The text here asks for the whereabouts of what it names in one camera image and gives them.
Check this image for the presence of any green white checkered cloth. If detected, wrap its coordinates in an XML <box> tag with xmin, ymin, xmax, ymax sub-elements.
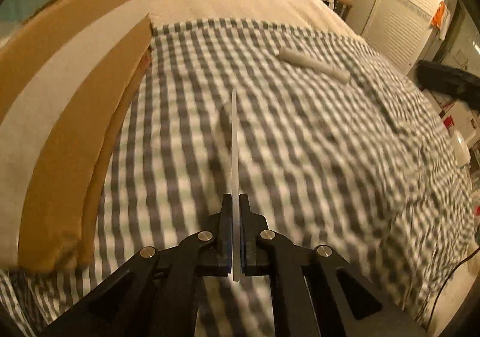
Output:
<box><xmin>1</xmin><ymin>19</ymin><xmax>474</xmax><ymax>336</ymax></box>

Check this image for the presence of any grey cylindrical stick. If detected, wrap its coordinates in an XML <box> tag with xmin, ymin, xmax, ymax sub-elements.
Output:
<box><xmin>277</xmin><ymin>47</ymin><xmax>350</xmax><ymax>85</ymax></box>

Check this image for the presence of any brown cardboard box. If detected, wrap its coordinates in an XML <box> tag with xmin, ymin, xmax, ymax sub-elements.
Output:
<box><xmin>1</xmin><ymin>0</ymin><xmax>152</xmax><ymax>274</ymax></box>

